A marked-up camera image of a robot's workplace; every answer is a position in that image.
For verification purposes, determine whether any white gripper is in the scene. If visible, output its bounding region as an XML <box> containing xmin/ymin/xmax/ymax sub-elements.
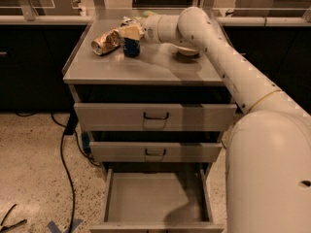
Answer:
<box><xmin>118</xmin><ymin>15</ymin><xmax>182</xmax><ymax>44</ymax></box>

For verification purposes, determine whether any blue pepsi can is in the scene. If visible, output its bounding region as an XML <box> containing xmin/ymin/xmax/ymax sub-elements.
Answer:
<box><xmin>122</xmin><ymin>38</ymin><xmax>140</xmax><ymax>57</ymax></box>

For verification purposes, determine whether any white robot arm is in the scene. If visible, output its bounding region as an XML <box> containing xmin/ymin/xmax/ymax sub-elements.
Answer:
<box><xmin>119</xmin><ymin>7</ymin><xmax>311</xmax><ymax>233</ymax></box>

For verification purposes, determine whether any crushed gold can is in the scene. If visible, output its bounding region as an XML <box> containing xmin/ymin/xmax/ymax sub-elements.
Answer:
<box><xmin>91</xmin><ymin>29</ymin><xmax>120</xmax><ymax>55</ymax></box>

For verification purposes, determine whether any grey drawer cabinet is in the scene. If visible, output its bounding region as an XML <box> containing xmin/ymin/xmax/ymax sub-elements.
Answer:
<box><xmin>61</xmin><ymin>7</ymin><xmax>250</xmax><ymax>233</ymax></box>

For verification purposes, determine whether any top drawer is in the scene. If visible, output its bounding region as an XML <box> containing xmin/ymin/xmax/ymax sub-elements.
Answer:
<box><xmin>74</xmin><ymin>103</ymin><xmax>236</xmax><ymax>132</ymax></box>

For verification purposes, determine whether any middle drawer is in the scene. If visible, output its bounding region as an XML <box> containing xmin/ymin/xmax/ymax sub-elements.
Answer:
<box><xmin>89</xmin><ymin>142</ymin><xmax>222</xmax><ymax>162</ymax></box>

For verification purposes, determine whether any open bottom drawer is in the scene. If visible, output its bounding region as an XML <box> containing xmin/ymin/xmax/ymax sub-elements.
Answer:
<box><xmin>89</xmin><ymin>165</ymin><xmax>224</xmax><ymax>233</ymax></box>

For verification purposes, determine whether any green chip bag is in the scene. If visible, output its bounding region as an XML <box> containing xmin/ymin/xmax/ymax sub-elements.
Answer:
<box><xmin>121</xmin><ymin>11</ymin><xmax>156</xmax><ymax>25</ymax></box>

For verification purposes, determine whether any white bowl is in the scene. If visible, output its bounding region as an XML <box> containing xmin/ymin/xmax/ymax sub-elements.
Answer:
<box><xmin>169</xmin><ymin>45</ymin><xmax>199</xmax><ymax>56</ymax></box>

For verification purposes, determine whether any blue tape cross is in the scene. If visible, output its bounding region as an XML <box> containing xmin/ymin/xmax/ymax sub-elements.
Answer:
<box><xmin>47</xmin><ymin>218</ymin><xmax>83</xmax><ymax>233</ymax></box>

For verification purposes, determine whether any black tool on floor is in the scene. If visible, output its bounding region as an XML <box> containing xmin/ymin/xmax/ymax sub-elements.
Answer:
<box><xmin>0</xmin><ymin>204</ymin><xmax>27</xmax><ymax>233</ymax></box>

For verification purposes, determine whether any black cable left floor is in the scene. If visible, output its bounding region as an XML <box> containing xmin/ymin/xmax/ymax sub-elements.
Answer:
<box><xmin>14</xmin><ymin>112</ymin><xmax>100</xmax><ymax>233</ymax></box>

